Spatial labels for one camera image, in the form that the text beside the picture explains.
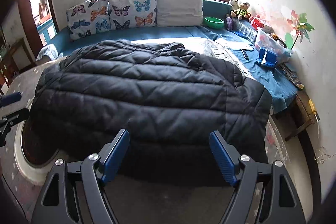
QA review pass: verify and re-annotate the colourful pinwheel toy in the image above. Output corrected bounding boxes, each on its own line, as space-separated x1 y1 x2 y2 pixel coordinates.
285 10 315 50

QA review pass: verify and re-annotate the right butterfly print cushion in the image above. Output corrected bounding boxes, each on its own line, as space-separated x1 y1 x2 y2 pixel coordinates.
108 0 157 30

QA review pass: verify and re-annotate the small wooden stool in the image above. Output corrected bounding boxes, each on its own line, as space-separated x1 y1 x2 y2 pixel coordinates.
285 90 319 141

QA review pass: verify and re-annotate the purple small toy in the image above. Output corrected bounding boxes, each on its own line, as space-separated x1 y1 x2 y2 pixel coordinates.
226 14 234 32

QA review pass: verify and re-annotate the butterfly print cushion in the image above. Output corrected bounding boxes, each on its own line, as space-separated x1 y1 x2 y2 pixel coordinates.
108 0 157 30
67 0 111 40

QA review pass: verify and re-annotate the black remote control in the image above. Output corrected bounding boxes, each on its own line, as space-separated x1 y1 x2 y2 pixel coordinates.
241 49 249 60

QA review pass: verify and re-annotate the left butterfly print cushion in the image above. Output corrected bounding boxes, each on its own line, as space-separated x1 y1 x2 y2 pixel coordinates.
67 0 111 40

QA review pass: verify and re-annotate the grey star quilted mattress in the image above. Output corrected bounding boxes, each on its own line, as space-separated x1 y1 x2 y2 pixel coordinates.
0 56 314 224

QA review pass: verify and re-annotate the black puffer down jacket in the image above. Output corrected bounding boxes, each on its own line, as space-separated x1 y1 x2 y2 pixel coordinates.
30 40 272 181

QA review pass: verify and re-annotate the red toy box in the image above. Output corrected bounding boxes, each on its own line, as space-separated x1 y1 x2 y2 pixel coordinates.
249 15 265 30

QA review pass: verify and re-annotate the plain white cushion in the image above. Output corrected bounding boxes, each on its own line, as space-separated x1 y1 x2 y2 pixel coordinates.
157 0 203 27

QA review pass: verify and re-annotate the blue covered sofa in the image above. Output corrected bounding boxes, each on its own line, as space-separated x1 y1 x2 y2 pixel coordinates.
36 0 299 114

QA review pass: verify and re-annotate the clear plastic toy bag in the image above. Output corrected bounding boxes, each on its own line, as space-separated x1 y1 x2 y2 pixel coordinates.
254 27 293 63

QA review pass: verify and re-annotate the blue white cabinet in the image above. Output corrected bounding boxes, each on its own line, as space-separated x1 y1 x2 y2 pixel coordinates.
37 18 56 46

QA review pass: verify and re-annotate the yellow green plush doll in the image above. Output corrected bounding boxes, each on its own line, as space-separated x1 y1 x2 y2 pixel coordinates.
236 2 251 20

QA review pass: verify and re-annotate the wooden side table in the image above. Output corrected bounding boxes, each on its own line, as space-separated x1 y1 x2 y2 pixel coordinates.
1 38 35 88

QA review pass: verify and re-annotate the blue plastic stand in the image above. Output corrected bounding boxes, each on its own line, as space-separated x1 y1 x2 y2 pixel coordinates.
255 48 277 69

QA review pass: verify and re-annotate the green plastic basin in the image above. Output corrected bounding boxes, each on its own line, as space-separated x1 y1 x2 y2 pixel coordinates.
203 16 225 30

